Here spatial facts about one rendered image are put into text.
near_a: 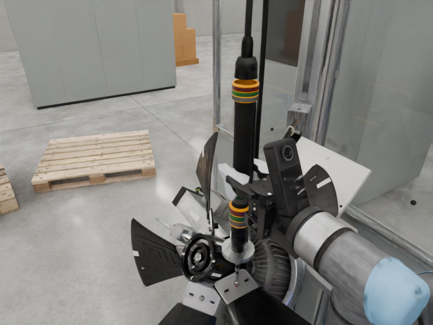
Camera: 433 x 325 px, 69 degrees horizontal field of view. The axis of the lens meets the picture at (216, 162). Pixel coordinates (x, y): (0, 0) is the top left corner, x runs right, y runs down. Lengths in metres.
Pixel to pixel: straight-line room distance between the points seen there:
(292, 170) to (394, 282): 0.19
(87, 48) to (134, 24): 0.92
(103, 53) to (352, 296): 5.84
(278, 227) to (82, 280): 2.12
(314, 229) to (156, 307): 1.87
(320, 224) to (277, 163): 0.10
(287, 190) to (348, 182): 0.49
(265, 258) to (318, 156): 0.36
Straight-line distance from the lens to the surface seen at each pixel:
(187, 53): 8.84
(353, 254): 0.42
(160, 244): 0.95
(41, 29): 5.88
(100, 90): 6.16
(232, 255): 0.68
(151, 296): 2.30
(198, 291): 0.85
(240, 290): 0.78
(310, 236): 0.44
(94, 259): 2.64
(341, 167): 0.97
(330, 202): 0.66
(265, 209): 0.49
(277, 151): 0.46
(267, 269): 0.86
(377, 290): 0.41
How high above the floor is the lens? 1.79
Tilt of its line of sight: 29 degrees down
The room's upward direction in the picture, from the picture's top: straight up
